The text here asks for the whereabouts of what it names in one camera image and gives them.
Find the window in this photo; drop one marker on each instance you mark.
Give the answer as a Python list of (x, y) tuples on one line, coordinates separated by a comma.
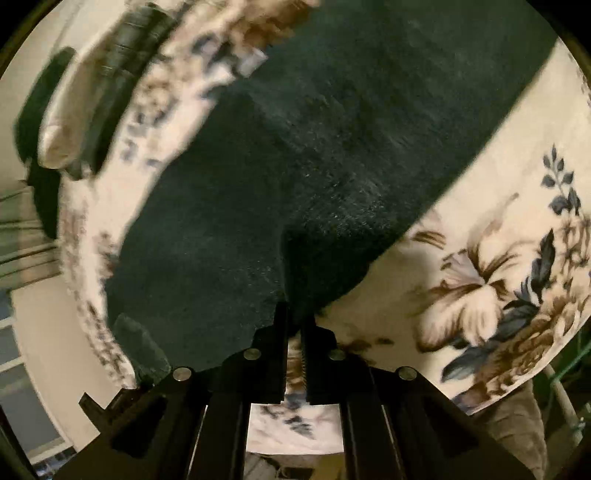
[(14, 346)]

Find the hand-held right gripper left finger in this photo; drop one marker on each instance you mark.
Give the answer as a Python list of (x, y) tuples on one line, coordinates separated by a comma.
[(272, 369)]

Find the floral blanket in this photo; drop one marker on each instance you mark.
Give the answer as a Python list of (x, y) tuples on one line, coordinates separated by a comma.
[(508, 230)]

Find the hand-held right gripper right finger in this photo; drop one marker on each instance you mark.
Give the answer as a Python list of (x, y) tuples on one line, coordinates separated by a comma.
[(323, 374)]

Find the dark denim pants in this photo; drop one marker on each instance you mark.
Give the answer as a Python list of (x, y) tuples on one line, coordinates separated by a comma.
[(300, 161)]

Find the brown cloth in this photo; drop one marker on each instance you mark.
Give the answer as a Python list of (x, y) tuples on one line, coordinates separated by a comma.
[(512, 429)]

